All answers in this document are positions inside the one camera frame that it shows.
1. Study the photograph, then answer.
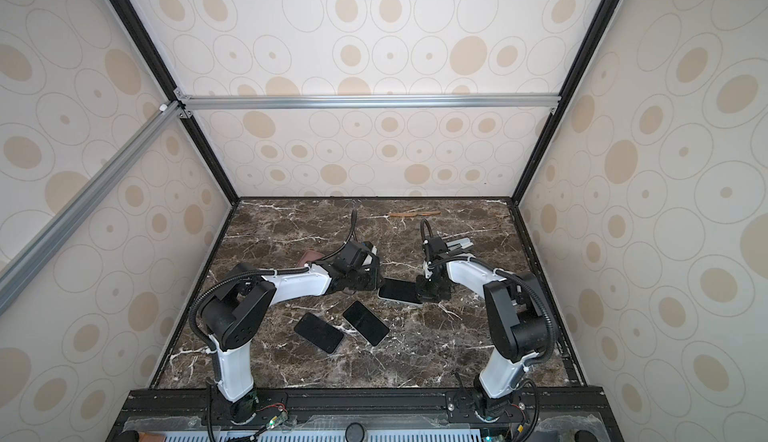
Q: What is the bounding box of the blue smartphone black screen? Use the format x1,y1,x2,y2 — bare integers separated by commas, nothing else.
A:
379,278,424,305

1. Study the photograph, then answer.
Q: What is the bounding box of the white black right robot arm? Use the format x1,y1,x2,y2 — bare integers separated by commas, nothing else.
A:
416,235,559,421

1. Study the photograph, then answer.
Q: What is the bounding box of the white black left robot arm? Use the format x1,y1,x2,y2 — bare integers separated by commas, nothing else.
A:
188,240,381,425

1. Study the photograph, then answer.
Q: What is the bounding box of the pink phone case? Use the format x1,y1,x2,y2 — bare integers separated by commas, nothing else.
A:
298,250,324,266

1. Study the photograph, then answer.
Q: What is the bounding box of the light blue white stapler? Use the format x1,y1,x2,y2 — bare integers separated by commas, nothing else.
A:
446,237,473,251

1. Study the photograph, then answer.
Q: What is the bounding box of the black smartphone gold edge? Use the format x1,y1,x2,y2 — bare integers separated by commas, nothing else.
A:
342,301,390,346

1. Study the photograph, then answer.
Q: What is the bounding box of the dark blue smartphone left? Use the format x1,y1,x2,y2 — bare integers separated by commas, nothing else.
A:
294,313,344,354

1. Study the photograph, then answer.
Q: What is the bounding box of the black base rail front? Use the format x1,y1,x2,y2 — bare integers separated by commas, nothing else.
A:
107,386,623,441

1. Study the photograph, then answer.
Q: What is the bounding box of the silver aluminium rail back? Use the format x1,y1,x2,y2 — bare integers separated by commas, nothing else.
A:
181,94,560,110

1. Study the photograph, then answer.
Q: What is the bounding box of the silver aluminium rail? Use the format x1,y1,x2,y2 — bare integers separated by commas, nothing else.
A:
1,100,181,312
181,94,560,110

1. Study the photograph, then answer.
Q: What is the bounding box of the silver aluminium rail left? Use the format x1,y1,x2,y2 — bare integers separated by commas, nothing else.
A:
1,100,181,312

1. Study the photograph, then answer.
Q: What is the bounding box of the black corner frame post right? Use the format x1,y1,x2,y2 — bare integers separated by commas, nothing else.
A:
511,0,621,207

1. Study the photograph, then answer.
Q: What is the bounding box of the black corner frame post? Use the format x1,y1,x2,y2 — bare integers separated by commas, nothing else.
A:
108,0,240,206
511,0,621,207

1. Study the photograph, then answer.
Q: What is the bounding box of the black corner frame post left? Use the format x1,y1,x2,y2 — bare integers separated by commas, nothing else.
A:
108,0,240,206

